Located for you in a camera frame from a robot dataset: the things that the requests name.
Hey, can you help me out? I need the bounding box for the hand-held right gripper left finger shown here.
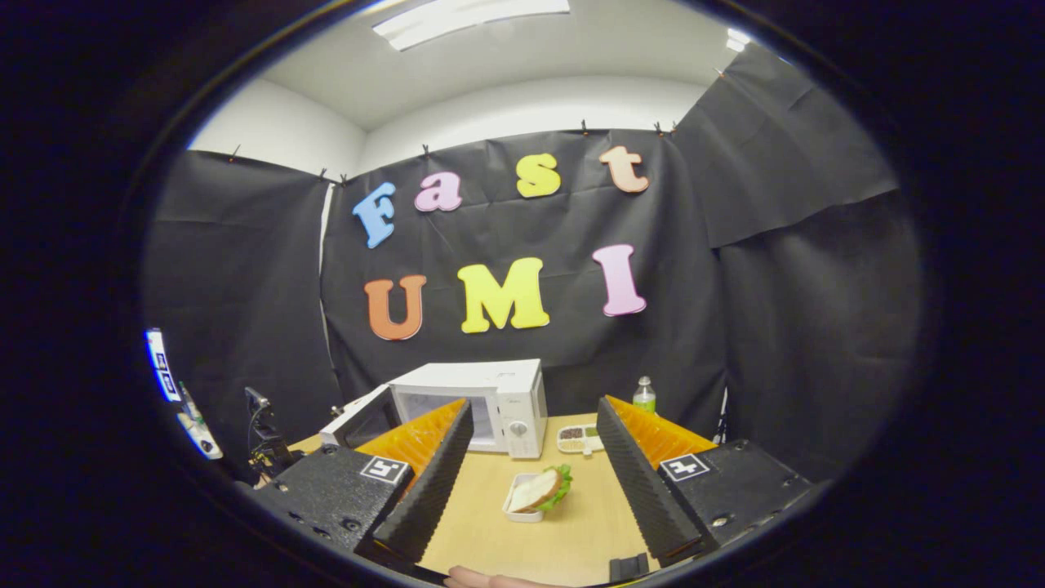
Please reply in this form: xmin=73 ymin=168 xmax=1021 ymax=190
xmin=245 ymin=398 xmax=475 ymax=566

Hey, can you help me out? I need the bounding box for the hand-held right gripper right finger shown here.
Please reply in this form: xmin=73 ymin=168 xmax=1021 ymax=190
xmin=596 ymin=394 xmax=817 ymax=570

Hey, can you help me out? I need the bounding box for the sandwich with lettuce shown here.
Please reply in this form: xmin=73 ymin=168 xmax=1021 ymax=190
xmin=508 ymin=464 xmax=574 ymax=515

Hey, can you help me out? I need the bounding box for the white microwave oven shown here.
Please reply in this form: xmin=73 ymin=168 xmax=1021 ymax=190
xmin=318 ymin=358 xmax=549 ymax=460

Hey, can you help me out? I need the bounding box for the white and green packet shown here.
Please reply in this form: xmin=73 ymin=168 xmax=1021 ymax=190
xmin=176 ymin=382 xmax=223 ymax=460

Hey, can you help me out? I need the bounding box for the white divided dish of beans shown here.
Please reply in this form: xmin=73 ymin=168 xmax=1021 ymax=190
xmin=557 ymin=425 xmax=607 ymax=456

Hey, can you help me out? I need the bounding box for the small white plastic dish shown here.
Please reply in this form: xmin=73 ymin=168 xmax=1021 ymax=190
xmin=502 ymin=472 xmax=546 ymax=523

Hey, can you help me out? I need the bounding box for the blue and white printed panel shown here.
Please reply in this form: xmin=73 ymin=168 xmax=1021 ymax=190
xmin=145 ymin=327 xmax=176 ymax=403

